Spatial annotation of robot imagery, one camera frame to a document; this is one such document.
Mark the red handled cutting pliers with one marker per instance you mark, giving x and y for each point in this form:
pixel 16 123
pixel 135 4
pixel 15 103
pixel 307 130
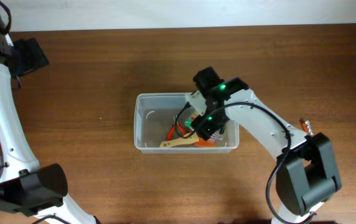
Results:
pixel 175 128

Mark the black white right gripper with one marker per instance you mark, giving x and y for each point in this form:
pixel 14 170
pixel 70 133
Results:
pixel 205 129

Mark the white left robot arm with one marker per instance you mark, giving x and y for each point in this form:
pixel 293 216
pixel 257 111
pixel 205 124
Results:
pixel 25 186

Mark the clear plastic storage box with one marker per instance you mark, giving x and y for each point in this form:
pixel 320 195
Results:
pixel 153 118

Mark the orange scraper wooden handle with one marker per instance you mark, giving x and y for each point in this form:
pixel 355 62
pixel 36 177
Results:
pixel 195 140

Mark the pack of AA batteries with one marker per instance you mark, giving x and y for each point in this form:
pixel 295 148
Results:
pixel 216 136

